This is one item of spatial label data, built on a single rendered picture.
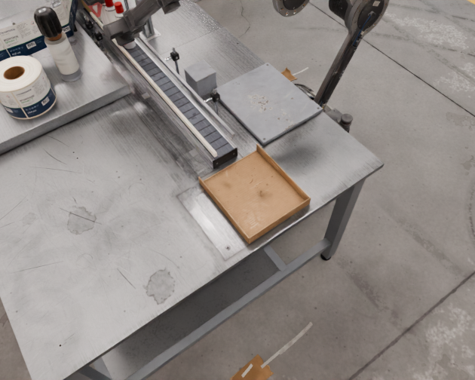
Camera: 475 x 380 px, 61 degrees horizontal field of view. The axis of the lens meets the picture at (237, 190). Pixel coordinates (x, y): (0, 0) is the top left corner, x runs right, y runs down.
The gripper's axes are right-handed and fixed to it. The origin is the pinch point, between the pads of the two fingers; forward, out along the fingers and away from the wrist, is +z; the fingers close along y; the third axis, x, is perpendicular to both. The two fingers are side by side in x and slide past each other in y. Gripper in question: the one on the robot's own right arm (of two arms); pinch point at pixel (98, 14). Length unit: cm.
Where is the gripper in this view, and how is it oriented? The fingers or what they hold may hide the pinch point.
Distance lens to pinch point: 198.1
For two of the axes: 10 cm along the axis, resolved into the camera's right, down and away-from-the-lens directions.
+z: 0.2, 5.6, 8.3
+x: 8.2, -4.9, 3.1
